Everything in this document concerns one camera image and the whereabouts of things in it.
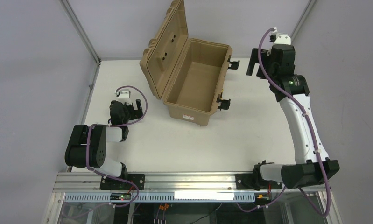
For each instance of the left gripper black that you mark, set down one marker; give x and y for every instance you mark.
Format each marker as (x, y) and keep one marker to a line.
(135, 109)

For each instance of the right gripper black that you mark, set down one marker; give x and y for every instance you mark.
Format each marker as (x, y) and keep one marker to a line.
(260, 63)

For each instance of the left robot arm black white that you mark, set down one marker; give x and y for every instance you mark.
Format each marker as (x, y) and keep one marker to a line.
(87, 145)

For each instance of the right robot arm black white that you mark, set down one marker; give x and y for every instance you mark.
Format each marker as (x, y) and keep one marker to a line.
(312, 165)

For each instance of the black rear toolbox latch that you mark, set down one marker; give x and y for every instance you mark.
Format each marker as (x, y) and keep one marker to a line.
(233, 65)

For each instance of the black toolbox latch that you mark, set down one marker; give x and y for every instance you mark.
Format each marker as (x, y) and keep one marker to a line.
(223, 104)
(233, 65)

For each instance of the black front toolbox latch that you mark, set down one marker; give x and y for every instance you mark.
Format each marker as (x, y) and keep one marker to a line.
(223, 104)

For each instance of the tan plastic toolbox with lid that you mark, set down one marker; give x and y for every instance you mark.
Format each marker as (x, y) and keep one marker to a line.
(187, 74)

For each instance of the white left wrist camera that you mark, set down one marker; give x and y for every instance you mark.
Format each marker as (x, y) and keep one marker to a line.
(124, 96)

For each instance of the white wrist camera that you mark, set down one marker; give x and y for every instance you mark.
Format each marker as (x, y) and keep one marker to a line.
(280, 38)
(124, 96)

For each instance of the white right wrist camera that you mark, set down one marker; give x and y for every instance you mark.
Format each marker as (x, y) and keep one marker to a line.
(280, 38)

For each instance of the aluminium frame post right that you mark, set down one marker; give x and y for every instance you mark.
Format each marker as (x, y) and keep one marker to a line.
(307, 10)

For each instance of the aluminium frame post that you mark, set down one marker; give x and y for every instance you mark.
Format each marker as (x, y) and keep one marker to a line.
(307, 10)
(80, 30)

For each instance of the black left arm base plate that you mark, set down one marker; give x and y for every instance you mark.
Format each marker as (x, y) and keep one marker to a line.
(111, 184)

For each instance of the aluminium front rail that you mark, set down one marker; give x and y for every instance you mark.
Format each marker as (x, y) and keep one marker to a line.
(153, 182)

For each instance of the white slotted cable duct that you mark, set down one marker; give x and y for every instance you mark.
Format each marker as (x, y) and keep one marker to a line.
(152, 197)

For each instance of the aluminium frame post left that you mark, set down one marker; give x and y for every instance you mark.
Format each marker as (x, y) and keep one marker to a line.
(80, 30)

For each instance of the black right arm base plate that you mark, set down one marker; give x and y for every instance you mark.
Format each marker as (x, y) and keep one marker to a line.
(252, 181)

